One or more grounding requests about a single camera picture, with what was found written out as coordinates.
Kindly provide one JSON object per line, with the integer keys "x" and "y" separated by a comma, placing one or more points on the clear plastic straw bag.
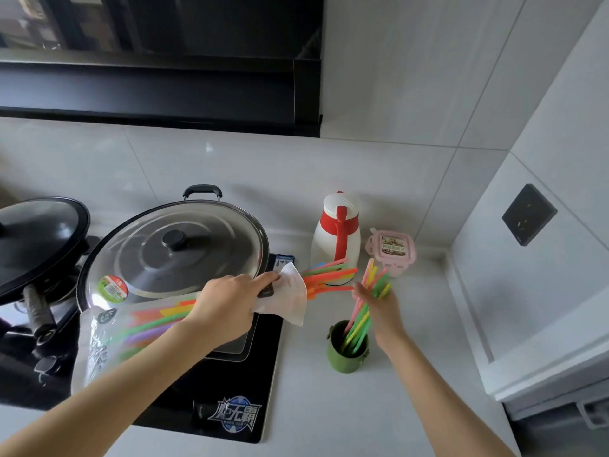
{"x": 288, "y": 299}

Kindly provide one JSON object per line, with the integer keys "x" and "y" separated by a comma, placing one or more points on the large glass wok lid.
{"x": 200, "y": 252}

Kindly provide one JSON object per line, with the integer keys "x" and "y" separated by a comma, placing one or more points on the person's left thumb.
{"x": 264, "y": 280}

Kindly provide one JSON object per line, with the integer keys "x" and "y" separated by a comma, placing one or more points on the green cup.
{"x": 349, "y": 361}

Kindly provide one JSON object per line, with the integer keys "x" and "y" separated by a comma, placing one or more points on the person's right forearm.
{"x": 437, "y": 399}

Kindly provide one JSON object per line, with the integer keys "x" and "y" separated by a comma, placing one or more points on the person's right thumb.
{"x": 364, "y": 294}

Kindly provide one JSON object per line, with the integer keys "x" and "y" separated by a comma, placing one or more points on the pink food container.
{"x": 392, "y": 249}

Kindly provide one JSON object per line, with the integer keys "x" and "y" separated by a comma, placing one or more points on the person's left hand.
{"x": 221, "y": 304}

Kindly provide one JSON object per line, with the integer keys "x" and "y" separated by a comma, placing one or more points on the black gas stove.
{"x": 28, "y": 380}

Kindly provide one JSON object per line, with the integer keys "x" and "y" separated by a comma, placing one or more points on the black wall socket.
{"x": 529, "y": 215}

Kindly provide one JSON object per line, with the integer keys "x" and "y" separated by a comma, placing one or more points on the person's right hand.
{"x": 385, "y": 318}

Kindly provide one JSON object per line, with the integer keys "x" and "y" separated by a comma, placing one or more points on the black induction cooker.
{"x": 223, "y": 399}

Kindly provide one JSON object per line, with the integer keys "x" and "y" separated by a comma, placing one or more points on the black rimmed glass lid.
{"x": 38, "y": 242}

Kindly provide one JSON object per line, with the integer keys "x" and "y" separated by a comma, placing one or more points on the bundle of colourful straws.
{"x": 358, "y": 328}

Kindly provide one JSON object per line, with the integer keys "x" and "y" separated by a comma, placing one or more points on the black range hood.
{"x": 157, "y": 90}

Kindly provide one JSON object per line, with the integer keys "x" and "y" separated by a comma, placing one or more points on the bunch of straws in bag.
{"x": 157, "y": 323}

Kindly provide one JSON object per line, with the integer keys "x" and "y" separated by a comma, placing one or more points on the white and red thermos jug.
{"x": 333, "y": 242}

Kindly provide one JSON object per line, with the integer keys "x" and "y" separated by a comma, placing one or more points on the person's left forearm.
{"x": 119, "y": 390}

